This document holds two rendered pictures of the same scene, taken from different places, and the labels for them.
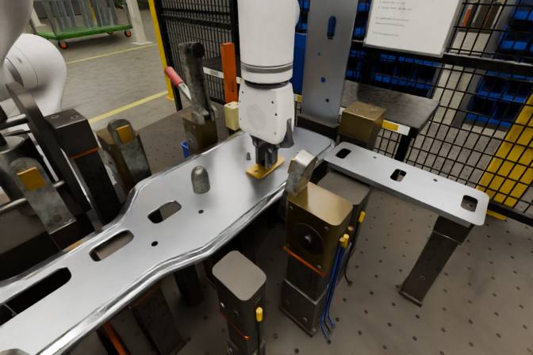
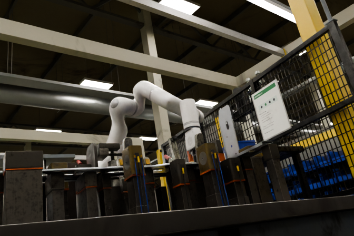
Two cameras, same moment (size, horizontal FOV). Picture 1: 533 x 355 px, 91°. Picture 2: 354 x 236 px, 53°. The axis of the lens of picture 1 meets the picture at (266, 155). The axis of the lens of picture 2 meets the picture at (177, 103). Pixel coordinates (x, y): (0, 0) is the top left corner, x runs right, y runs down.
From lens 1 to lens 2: 1.48 m
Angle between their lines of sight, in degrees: 59
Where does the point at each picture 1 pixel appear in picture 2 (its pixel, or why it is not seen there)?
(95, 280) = not seen: hidden behind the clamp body
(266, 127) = (192, 141)
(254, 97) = (188, 134)
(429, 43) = (284, 125)
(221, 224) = not seen: hidden behind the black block
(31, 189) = (120, 164)
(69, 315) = not seen: hidden behind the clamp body
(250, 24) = (183, 113)
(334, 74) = (233, 140)
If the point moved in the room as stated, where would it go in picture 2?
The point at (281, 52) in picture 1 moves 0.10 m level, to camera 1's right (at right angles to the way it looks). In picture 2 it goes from (192, 117) to (210, 112)
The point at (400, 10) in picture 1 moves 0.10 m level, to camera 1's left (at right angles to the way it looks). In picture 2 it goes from (268, 119) to (252, 124)
